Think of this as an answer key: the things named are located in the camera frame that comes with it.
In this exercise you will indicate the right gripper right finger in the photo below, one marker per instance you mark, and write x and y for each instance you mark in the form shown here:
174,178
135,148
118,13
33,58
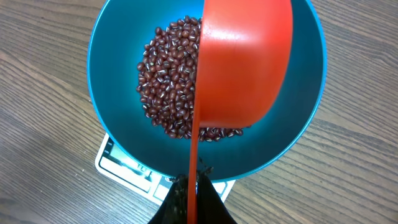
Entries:
210,208

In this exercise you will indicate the white digital kitchen scale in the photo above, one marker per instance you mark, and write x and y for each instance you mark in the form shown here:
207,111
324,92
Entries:
115,164

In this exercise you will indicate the blue metal bowl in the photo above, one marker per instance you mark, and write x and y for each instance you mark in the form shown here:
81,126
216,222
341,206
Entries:
120,33

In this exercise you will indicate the orange measuring scoop blue handle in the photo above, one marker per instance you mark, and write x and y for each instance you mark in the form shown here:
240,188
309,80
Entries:
243,57

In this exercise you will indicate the red beans in bowl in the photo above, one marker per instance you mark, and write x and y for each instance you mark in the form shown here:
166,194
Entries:
167,76

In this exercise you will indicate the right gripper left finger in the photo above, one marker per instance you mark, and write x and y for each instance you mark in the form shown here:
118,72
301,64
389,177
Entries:
174,208

